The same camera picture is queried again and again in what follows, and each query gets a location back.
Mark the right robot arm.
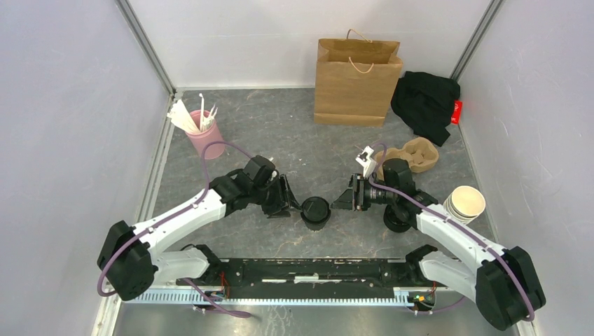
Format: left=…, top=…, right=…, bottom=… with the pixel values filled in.
left=331, top=151, right=546, bottom=330

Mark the black cup lid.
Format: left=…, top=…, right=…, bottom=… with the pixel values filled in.
left=301, top=196, right=331, bottom=221

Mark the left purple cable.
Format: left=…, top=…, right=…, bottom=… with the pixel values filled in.
left=96, top=140, right=256, bottom=298

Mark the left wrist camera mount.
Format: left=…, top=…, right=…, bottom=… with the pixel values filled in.
left=262, top=157, right=276, bottom=172

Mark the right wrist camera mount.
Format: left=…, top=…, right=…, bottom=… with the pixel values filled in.
left=355, top=146, right=377, bottom=179

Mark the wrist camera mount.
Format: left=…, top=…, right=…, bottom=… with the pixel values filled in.
left=355, top=146, right=377, bottom=179
left=262, top=157, right=276, bottom=172

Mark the black cloth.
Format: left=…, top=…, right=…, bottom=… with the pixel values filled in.
left=390, top=71, right=461, bottom=147

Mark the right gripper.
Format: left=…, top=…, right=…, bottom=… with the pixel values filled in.
left=329, top=173, right=397, bottom=211

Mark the brown paper bag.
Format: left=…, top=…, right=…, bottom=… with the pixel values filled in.
left=314, top=29, right=403, bottom=127

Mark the stack of black lids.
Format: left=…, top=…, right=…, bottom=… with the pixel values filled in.
left=383, top=206, right=416, bottom=233

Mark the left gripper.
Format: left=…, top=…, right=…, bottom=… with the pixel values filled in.
left=250, top=174, right=303, bottom=219

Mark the red tag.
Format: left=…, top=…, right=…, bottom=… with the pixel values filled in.
left=450, top=100, right=463, bottom=125

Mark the cardboard cup carrier stack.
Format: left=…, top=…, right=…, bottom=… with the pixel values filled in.
left=383, top=137, right=439, bottom=173

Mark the stack of paper cups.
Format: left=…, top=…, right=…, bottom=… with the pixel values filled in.
left=443, top=185, right=486, bottom=225

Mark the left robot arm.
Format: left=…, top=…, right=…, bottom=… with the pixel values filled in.
left=97, top=155, right=301, bottom=301

